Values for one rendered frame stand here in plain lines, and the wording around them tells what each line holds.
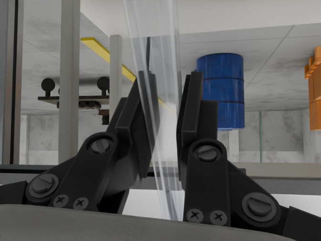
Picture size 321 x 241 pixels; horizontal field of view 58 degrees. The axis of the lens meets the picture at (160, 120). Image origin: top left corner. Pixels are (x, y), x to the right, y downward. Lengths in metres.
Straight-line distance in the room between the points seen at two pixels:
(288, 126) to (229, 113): 7.10
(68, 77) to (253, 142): 9.45
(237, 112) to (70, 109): 2.71
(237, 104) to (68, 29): 2.71
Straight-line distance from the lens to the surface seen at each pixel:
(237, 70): 3.31
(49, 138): 11.33
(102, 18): 0.82
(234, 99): 3.21
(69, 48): 0.65
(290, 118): 10.22
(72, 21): 0.67
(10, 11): 0.57
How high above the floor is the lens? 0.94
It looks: 4 degrees down
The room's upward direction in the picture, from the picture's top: 180 degrees clockwise
